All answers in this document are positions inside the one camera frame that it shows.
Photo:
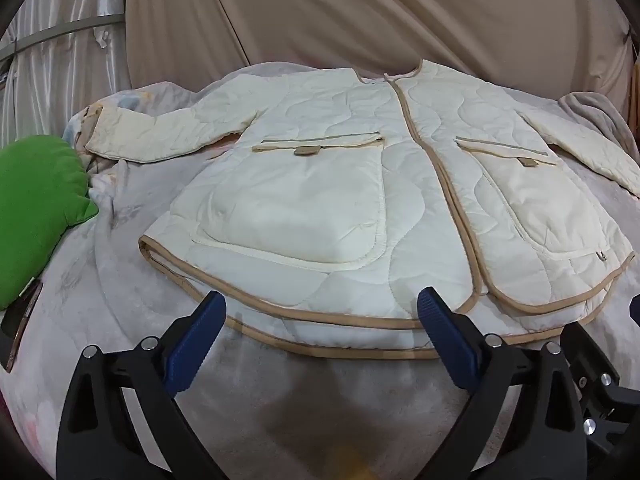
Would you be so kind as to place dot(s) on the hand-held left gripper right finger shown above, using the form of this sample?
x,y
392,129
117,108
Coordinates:
x,y
450,342

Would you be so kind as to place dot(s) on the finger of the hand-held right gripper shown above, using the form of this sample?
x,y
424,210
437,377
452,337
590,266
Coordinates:
x,y
615,400
636,308

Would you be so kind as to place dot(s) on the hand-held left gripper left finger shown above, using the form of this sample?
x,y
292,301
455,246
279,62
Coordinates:
x,y
197,342

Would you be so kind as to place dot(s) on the cream quilted jacket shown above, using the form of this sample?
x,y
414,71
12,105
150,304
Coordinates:
x,y
320,200

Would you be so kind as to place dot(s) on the grey floral blanket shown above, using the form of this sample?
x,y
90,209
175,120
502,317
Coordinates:
x,y
300,410

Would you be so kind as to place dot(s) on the dark flat device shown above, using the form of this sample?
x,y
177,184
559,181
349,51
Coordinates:
x,y
25,322

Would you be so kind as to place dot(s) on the green cushion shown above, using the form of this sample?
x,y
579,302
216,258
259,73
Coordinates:
x,y
35,210

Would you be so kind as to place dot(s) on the silver satin curtain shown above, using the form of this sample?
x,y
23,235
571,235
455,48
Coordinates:
x,y
50,90

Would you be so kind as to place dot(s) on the beige fabric backdrop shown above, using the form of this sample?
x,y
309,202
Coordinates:
x,y
350,10

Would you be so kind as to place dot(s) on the grey metal rail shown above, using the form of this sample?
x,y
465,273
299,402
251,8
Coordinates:
x,y
60,30

